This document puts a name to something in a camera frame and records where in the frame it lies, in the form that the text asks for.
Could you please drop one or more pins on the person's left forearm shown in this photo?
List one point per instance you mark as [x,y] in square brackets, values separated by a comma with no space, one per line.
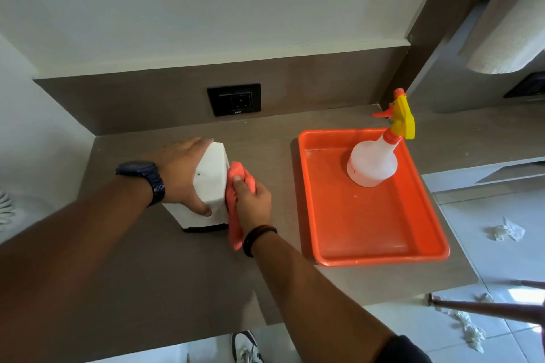
[64,265]

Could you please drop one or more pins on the person's left hand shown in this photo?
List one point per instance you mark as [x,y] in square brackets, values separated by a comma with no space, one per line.
[175,175]

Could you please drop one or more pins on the white spray bottle yellow nozzle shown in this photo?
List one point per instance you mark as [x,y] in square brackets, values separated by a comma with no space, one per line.
[379,150]

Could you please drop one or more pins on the black wristwatch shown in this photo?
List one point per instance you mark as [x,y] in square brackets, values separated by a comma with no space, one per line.
[147,175]

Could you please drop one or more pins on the white box appliance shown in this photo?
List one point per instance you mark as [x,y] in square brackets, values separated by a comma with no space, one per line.
[208,188]

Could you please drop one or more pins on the person's right forearm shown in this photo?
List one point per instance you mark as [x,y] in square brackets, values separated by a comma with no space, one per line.
[317,301]

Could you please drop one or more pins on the orange cleaning cloth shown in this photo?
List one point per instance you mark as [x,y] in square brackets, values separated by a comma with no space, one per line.
[238,188]

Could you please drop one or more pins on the white fan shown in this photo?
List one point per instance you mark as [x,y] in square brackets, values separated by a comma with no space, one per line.
[17,216]

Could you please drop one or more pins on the person's left thumb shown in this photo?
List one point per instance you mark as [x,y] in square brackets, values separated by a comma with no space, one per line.
[200,206]

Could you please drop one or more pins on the crumpled white tissue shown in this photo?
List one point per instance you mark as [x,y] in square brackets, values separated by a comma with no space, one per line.
[509,230]
[468,326]

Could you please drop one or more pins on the brown wooden stick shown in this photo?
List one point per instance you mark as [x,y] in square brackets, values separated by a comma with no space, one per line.
[489,308]

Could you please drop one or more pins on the black sleeve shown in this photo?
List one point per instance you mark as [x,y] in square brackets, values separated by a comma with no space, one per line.
[402,350]

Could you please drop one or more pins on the orange plastic tray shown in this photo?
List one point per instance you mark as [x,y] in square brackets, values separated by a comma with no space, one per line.
[366,214]

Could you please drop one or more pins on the person's right hand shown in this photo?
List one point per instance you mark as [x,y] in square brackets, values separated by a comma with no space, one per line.
[252,204]

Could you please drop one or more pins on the beige fabric roll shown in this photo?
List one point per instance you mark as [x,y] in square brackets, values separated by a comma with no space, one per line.
[509,31]

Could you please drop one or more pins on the black wall power socket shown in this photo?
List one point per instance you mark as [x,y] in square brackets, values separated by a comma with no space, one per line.
[234,100]

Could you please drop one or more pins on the person's right fingers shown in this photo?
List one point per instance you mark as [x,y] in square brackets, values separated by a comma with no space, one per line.
[242,188]

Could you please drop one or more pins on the white sneaker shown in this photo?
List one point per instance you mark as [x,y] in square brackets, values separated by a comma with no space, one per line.
[246,348]

